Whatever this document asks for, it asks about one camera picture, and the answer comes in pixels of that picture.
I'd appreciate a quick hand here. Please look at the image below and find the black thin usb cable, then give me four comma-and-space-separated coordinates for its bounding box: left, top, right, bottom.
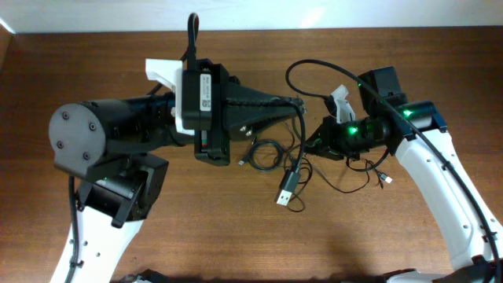
274, 100, 314, 213

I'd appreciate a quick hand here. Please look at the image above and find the black braided usb cable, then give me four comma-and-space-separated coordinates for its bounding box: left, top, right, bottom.
290, 129, 394, 194

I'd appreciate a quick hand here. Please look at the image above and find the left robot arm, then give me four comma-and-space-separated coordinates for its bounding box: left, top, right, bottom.
49, 59, 304, 282

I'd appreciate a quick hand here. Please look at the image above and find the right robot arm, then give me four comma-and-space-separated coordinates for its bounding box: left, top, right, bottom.
306, 101, 502, 282

